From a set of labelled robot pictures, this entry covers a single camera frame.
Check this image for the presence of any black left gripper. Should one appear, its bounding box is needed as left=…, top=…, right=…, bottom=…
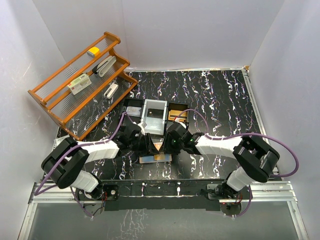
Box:
left=128, top=133, right=159, bottom=157

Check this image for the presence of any beige leather card holder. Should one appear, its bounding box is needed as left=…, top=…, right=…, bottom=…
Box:
left=139, top=152, right=172, bottom=164

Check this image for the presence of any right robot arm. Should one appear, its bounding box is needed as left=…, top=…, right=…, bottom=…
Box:
left=160, top=122, right=280, bottom=199

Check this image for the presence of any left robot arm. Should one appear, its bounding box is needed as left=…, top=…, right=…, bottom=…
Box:
left=41, top=123, right=159, bottom=200

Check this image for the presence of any black card in white tray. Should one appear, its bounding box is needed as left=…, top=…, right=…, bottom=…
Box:
left=147, top=108, right=164, bottom=119

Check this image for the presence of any silver card in left tray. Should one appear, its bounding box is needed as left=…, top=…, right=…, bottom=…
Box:
left=125, top=106, right=142, bottom=117

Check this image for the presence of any white tray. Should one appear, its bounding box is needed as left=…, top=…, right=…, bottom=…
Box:
left=141, top=99, right=168, bottom=136

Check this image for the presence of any black right tray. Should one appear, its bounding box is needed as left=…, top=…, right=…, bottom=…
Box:
left=166, top=102, right=189, bottom=129

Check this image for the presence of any black tray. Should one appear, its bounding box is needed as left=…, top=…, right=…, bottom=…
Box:
left=166, top=102, right=189, bottom=129
left=120, top=98, right=144, bottom=126

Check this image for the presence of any black left tray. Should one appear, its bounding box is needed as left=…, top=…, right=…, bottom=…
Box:
left=120, top=98, right=144, bottom=126

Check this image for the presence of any small white stapler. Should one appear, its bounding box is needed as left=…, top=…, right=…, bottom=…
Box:
left=103, top=82, right=119, bottom=99

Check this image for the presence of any orange wooden shelf rack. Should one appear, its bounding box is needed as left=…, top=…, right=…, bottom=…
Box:
left=28, top=32, right=138, bottom=140

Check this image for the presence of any white printed paper sheet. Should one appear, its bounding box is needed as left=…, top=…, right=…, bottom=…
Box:
left=53, top=137, right=63, bottom=148

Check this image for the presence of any white black stapler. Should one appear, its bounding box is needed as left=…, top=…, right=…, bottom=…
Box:
left=92, top=55, right=117, bottom=78

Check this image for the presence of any white staples box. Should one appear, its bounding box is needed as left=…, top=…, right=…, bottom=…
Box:
left=67, top=73, right=92, bottom=95

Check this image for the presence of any yellow white tape measure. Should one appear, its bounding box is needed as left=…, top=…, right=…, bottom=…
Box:
left=86, top=46, right=100, bottom=58

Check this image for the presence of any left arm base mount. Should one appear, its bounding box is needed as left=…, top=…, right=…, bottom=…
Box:
left=75, top=184, right=119, bottom=202

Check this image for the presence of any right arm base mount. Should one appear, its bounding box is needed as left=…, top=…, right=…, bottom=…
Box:
left=199, top=183, right=252, bottom=200

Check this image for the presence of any aluminium frame rail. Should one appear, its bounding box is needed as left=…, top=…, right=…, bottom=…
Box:
left=18, top=179, right=308, bottom=240

